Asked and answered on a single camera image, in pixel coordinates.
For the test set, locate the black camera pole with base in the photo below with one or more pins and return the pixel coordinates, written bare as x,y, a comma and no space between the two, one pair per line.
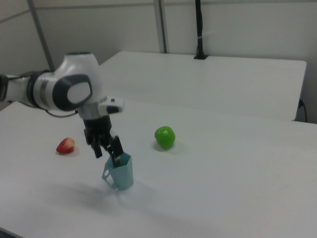
199,32

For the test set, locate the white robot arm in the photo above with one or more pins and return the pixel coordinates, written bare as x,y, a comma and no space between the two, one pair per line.
64,84

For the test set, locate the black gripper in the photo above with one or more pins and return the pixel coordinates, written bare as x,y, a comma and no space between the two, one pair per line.
97,129

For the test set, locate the red strawberry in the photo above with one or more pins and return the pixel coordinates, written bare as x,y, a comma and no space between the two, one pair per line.
66,146

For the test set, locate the green apple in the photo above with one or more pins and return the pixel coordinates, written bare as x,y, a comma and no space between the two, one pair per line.
165,137

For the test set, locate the grey partition corner post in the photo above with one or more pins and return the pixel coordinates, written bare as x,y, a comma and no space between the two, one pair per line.
42,34

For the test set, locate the light blue hexagonal mug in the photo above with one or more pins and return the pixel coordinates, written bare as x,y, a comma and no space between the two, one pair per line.
122,173

